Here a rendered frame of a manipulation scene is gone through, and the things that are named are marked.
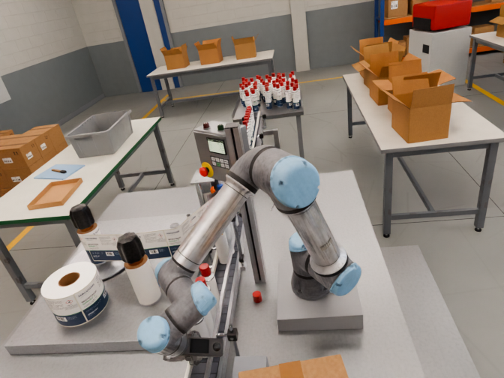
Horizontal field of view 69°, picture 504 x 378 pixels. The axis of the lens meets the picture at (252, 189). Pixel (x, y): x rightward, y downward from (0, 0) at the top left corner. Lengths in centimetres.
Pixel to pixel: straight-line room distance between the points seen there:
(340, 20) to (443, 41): 292
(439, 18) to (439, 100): 381
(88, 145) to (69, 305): 209
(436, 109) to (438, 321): 163
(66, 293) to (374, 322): 109
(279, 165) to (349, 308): 64
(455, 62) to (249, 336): 587
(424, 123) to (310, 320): 176
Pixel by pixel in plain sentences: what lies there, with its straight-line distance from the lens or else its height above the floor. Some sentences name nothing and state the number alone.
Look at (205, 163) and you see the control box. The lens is 135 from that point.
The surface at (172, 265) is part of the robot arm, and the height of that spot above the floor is 128.
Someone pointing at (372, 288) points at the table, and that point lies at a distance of 150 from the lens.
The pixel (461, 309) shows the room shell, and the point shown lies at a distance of 266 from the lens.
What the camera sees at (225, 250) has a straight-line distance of 154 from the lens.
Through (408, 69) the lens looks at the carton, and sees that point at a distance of 342.
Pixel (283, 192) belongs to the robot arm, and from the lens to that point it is 85.
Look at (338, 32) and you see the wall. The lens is 884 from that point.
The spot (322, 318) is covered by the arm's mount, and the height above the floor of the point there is 89.
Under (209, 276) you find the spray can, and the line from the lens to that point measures 130.
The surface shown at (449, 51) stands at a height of 56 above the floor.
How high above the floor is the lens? 189
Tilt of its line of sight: 29 degrees down
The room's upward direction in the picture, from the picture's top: 10 degrees counter-clockwise
